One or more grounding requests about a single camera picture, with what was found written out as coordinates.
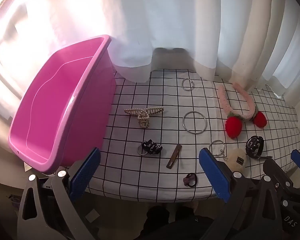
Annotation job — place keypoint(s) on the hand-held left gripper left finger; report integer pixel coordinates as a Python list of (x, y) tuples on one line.
[(85, 175)]

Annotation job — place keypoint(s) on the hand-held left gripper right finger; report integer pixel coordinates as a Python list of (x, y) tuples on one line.
[(213, 175)]

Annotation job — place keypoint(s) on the pink fuzzy strawberry headband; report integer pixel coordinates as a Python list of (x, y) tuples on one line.
[(233, 127)]

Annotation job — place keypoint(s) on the pink plastic bin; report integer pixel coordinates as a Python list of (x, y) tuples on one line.
[(52, 105)]

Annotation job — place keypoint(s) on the keyring with cream pompom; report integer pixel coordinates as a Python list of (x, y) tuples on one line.
[(236, 163)]

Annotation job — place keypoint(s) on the black wristwatch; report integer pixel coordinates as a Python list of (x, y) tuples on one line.
[(253, 143)]

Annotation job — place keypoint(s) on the brown hair barrette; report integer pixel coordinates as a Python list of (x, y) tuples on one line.
[(173, 156)]

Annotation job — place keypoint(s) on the large silver bangle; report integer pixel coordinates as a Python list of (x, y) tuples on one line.
[(183, 122)]

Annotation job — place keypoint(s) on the person's dark trousers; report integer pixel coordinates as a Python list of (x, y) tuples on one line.
[(170, 225)]

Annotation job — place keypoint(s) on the white black grid tablecloth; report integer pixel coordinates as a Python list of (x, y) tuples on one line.
[(155, 135)]

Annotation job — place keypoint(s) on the pearl hair claw clip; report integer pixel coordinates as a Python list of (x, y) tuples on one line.
[(143, 122)]

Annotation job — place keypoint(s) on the dark grey panel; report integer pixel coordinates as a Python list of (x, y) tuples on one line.
[(170, 60)]

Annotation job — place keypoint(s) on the thick cream curtain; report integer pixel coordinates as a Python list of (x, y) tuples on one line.
[(252, 42)]

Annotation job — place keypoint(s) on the sheer white curtain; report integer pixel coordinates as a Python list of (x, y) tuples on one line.
[(152, 17)]

